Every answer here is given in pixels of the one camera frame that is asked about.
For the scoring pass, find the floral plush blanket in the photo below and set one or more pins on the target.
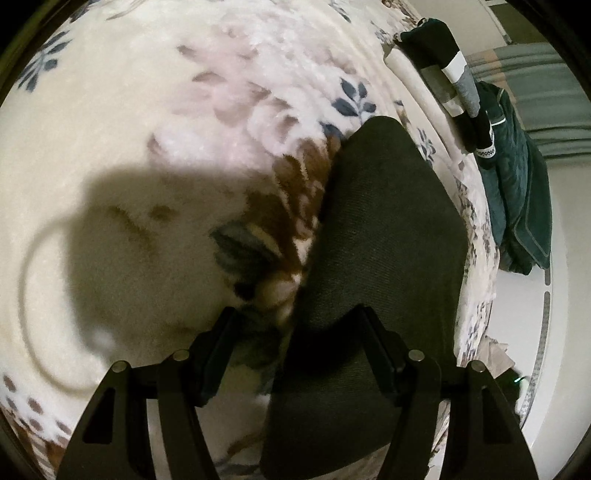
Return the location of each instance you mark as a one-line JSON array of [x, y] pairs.
[[161, 138]]

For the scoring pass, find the black small garment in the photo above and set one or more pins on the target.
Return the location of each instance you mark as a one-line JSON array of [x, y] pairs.
[[383, 221]]

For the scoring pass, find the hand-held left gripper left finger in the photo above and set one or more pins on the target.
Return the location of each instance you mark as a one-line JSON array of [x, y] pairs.
[[217, 355]]

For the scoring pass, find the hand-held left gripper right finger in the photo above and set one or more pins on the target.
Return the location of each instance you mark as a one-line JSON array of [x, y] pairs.
[[378, 355]]

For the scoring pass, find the dark teal garment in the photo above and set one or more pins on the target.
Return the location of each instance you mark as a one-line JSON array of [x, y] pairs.
[[517, 194]]

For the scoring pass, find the black grey white striped sock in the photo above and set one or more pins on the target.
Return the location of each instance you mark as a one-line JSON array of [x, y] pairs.
[[443, 50]]

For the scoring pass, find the black sock with white pattern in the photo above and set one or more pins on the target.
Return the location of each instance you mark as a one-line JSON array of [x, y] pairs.
[[482, 136]]

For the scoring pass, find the teal striped curtain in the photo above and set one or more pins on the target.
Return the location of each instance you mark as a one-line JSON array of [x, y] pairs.
[[549, 69]]

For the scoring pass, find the crumpled beige cloth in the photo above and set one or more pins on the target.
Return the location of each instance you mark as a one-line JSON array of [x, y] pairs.
[[501, 360]]

